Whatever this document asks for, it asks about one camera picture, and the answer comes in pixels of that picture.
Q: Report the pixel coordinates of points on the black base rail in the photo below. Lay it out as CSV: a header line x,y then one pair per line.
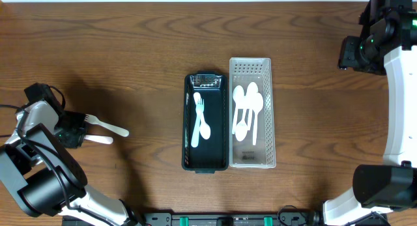
x,y
285,217

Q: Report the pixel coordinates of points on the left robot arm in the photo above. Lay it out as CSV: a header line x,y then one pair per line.
x,y
41,175

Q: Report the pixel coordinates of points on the white fork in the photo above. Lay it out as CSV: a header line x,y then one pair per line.
x,y
196,132
91,119
99,139

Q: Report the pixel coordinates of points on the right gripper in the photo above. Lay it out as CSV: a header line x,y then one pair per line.
x,y
346,53

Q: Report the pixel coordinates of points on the clear plastic basket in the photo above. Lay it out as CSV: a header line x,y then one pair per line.
x,y
243,71

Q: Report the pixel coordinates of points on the white spoon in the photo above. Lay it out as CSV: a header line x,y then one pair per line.
x,y
238,94
204,127
257,107
251,90
242,127

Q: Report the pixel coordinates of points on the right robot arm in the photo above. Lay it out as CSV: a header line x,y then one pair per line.
x,y
386,47

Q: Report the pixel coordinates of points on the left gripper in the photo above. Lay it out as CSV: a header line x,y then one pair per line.
x,y
77,122

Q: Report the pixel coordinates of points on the black plastic basket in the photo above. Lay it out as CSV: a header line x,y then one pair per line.
x,y
213,154

